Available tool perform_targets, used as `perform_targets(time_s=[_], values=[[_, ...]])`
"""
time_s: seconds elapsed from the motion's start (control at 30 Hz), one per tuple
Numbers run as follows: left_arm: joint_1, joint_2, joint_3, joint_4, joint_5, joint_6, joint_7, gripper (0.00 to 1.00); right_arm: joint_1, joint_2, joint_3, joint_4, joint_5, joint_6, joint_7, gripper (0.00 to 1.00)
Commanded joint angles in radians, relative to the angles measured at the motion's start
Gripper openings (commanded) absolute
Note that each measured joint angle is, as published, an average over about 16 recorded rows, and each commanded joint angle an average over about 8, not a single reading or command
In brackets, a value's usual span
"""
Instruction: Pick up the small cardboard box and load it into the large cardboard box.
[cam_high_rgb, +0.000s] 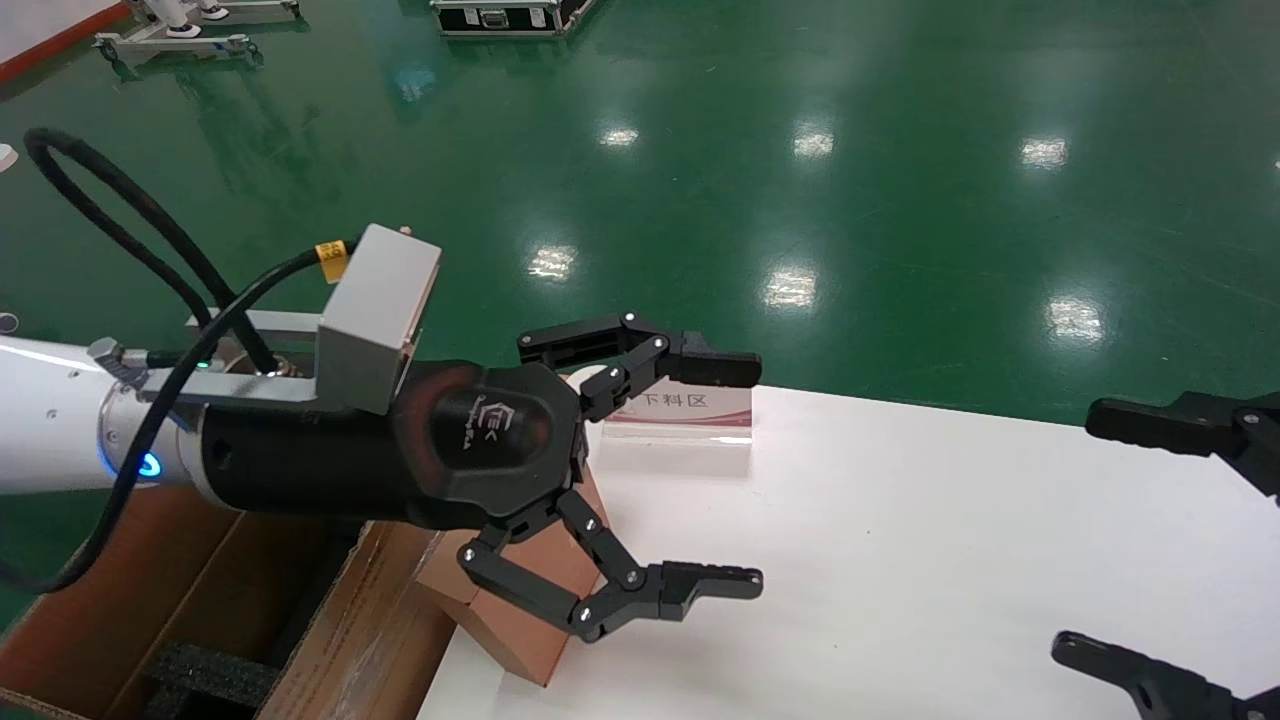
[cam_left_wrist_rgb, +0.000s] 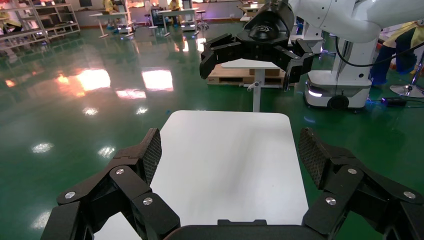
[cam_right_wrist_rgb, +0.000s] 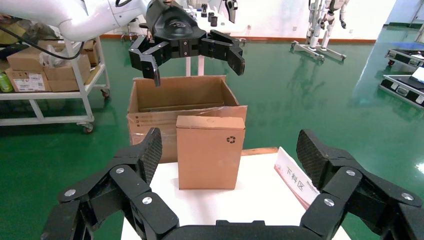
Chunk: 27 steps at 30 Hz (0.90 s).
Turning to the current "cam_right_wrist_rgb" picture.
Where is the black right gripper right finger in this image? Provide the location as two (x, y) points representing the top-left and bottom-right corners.
(295, 129), (424, 240)

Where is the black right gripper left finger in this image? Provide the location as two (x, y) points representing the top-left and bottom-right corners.
(41, 127), (180, 240)

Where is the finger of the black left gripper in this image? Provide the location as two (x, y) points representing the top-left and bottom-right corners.
(128, 34), (173, 88)
(200, 29), (247, 77)

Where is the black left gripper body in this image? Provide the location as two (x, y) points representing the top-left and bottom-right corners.
(145, 0), (208, 61)

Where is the small cardboard box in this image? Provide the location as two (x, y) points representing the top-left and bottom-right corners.
(175, 114), (247, 191)

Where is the large open cardboard box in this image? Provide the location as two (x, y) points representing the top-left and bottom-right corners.
(126, 75), (249, 165)

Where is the plain brown cardboard box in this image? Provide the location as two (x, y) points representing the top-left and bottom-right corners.
(6, 46), (46, 72)
(38, 39), (100, 67)
(43, 54), (92, 93)

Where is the cardboard box with white label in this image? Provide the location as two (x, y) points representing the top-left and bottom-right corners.
(4, 67), (53, 93)

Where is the black office stool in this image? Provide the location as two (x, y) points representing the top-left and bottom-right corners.
(119, 18), (150, 43)

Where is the white sign card red stripe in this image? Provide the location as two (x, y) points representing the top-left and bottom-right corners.
(273, 146), (322, 210)

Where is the white wheeled trolley cart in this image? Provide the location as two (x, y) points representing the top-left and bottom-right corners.
(0, 36), (111, 135)

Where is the grey robot support stand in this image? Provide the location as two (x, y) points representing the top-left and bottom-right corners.
(290, 0), (348, 63)

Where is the clear plastic bag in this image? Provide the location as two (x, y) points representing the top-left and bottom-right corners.
(39, 43), (69, 69)

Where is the white humanoid robot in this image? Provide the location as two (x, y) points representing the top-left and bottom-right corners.
(306, 0), (351, 51)

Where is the black aluminium flight case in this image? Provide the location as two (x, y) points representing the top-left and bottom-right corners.
(385, 47), (424, 69)
(378, 66), (424, 110)

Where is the open laptop computer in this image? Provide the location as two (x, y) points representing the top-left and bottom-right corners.
(396, 66), (424, 91)

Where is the green plastic bottle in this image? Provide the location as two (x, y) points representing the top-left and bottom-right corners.
(0, 71), (14, 94)

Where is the white pipe frame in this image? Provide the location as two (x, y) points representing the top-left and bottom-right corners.
(185, 54), (205, 77)

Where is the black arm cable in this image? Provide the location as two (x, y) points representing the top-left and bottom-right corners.
(0, 0), (133, 61)

